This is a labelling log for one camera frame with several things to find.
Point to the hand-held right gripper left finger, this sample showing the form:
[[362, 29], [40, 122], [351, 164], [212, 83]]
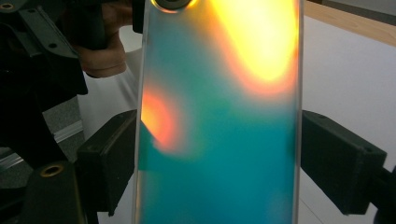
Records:
[[106, 161]]

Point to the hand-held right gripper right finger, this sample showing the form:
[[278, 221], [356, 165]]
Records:
[[339, 161]]

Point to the iridescent phone case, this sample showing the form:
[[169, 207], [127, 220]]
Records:
[[224, 140]]

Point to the white table cover sheet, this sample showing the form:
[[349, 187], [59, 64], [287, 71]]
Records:
[[342, 77]]

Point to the wooden table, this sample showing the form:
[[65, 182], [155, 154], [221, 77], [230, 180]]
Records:
[[358, 23]]

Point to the aluminium rail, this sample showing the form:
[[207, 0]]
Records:
[[68, 132]]

